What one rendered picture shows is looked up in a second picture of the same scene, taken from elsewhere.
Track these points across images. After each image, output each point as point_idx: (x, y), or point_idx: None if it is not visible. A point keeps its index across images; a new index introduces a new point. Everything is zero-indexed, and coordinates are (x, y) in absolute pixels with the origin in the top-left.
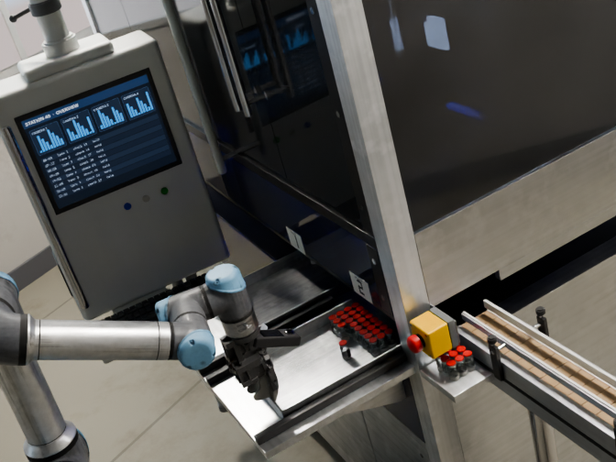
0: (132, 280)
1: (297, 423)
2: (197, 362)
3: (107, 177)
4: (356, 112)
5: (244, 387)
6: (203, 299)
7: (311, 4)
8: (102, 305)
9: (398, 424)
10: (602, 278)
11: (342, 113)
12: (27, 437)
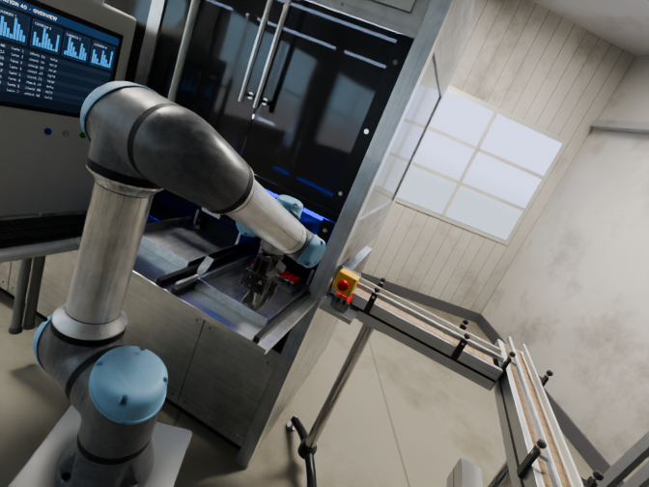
0: (14, 197)
1: (273, 329)
2: (314, 261)
3: (45, 97)
4: (393, 133)
5: (262, 295)
6: None
7: (396, 58)
8: None
9: None
10: None
11: (371, 131)
12: (82, 312)
